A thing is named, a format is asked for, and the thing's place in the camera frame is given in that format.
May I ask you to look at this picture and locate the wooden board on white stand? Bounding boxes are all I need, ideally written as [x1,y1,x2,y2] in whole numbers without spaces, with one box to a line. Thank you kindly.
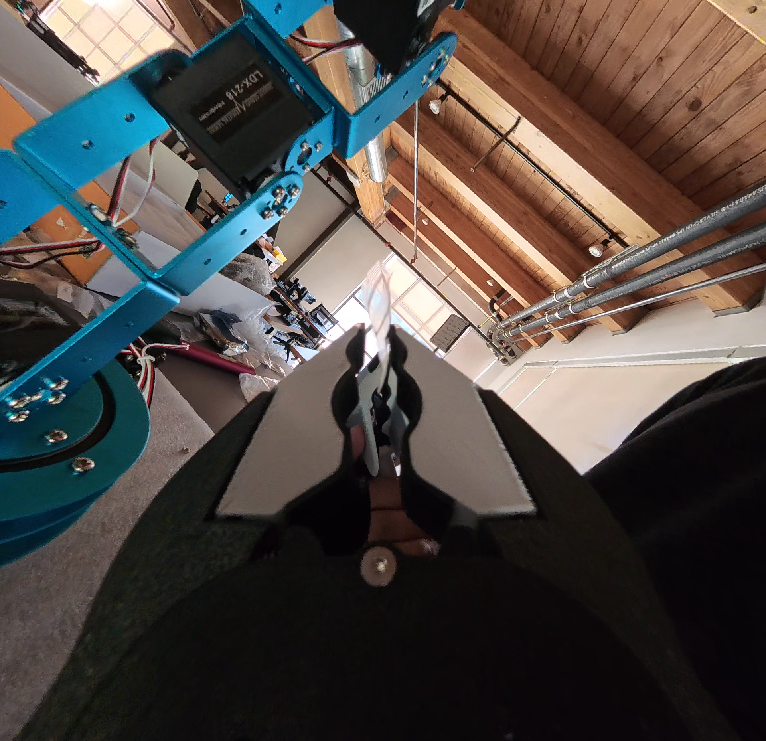
[138,144,202,215]

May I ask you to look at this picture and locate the black light track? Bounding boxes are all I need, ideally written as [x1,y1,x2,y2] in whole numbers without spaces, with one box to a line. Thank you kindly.
[437,77,627,252]

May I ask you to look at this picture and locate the red white servo cable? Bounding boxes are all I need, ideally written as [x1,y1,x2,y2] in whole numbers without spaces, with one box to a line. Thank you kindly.
[0,136,159,269]

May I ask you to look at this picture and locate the black wall panel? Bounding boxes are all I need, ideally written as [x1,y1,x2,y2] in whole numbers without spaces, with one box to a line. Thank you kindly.
[430,314,470,353]

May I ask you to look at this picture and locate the blue toy robot arm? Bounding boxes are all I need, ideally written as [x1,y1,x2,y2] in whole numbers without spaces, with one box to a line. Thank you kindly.
[0,0,480,565]

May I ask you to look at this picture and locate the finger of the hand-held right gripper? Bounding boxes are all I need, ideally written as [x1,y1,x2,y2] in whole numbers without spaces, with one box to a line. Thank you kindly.
[382,393,409,456]
[347,370,381,475]

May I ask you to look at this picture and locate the large window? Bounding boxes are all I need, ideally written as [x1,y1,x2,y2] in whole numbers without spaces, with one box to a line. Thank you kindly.
[39,0,180,89]
[332,253,456,359]

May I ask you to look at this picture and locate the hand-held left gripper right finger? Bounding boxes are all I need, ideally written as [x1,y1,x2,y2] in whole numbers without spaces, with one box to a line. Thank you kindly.
[389,327,536,517]

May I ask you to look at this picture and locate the grey ceiling pipes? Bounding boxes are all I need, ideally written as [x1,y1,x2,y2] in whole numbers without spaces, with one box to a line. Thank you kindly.
[488,181,766,365]

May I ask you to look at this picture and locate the person's right hand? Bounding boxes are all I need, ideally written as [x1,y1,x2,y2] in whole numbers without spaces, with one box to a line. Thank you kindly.
[366,476,442,557]

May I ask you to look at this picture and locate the silver air duct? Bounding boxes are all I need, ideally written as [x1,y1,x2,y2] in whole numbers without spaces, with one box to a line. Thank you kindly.
[338,20,396,182]

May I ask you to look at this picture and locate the white foam sheet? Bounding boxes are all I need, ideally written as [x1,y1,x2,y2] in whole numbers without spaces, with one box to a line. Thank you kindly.
[0,358,216,724]

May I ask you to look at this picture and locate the orange white cardboard box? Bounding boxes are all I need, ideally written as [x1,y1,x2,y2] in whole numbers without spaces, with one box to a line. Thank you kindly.
[0,11,273,335]

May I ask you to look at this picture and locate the red screwdriver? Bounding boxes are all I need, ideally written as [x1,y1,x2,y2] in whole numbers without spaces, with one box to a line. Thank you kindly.
[168,341,258,375]

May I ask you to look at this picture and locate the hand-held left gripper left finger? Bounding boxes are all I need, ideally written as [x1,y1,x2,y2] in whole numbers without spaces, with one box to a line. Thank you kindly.
[214,327,366,520]

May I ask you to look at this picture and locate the background desk with equipment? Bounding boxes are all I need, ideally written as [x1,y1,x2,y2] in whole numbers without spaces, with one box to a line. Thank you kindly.
[269,277,336,365]

